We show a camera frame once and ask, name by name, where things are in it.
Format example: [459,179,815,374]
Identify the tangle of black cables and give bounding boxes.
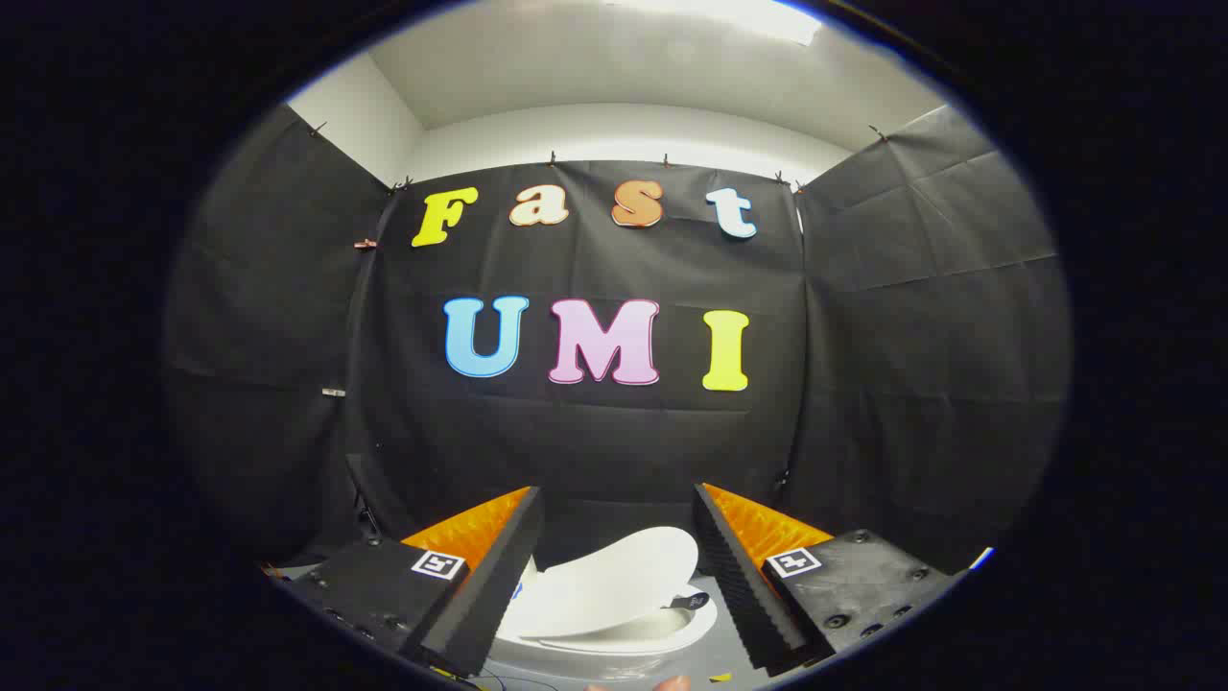
[432,667,562,691]

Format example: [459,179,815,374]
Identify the black backdrop cloth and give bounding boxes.
[163,104,1071,577]

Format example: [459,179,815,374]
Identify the black stand legs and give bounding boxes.
[347,455,385,538]

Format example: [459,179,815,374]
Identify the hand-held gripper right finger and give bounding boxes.
[693,483,965,673]

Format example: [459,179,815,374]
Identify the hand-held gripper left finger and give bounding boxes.
[278,486,546,679]

